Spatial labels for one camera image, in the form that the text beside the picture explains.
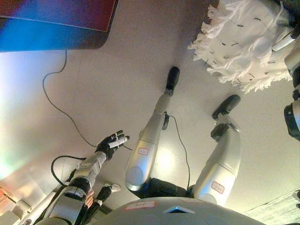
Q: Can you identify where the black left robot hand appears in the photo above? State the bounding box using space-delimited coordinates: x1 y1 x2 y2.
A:
94 130 130 161

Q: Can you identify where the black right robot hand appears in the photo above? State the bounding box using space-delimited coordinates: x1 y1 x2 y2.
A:
271 0 300 52

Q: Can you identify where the white fringed pillow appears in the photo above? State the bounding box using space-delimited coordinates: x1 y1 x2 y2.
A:
187 0 293 94

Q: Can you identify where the silver left robot leg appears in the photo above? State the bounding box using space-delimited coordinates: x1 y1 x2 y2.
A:
125 66 181 191

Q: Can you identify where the silver robot leg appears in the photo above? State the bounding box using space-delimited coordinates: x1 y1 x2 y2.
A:
125 66 181 191
191 94 242 207

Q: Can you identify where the person leg with white shoe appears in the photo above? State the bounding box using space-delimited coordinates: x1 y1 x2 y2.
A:
86 183 121 220

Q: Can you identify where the black robot hip section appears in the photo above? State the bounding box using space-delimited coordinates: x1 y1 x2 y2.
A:
130 177 195 200

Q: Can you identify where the grey robot torso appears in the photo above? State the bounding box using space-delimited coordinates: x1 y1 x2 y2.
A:
100 196 248 225

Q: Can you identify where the white support stand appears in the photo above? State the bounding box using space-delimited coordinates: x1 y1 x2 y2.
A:
0 185 58 225

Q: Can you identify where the silver right robot leg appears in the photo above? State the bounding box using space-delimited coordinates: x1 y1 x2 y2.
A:
191 94 242 207

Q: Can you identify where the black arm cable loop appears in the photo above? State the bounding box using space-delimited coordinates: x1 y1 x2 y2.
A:
51 155 88 188

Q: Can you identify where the black floor cable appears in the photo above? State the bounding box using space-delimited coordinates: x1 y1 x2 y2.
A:
42 48 98 148

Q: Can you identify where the thin black leg cable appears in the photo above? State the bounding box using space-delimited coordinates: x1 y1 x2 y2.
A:
161 112 191 188

